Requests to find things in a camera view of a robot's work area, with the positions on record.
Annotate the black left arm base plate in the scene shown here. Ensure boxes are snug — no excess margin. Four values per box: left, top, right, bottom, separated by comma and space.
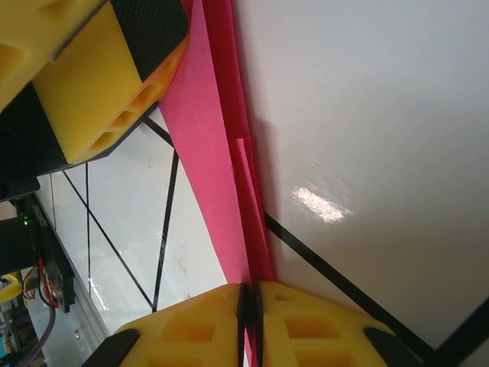
32, 200, 74, 313

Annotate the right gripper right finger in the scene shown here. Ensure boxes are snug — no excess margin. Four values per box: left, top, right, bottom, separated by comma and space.
254, 281, 425, 367

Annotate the long aluminium base rail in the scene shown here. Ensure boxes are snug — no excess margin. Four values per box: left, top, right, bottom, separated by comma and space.
34, 290, 114, 367

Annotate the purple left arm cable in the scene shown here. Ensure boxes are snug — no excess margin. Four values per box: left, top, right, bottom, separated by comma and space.
21, 301, 59, 367

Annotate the pink square paper sheet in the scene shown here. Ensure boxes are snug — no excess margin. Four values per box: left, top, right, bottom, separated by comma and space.
158, 0, 278, 367

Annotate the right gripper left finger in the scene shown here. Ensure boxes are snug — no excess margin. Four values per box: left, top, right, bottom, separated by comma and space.
86, 281, 246, 367

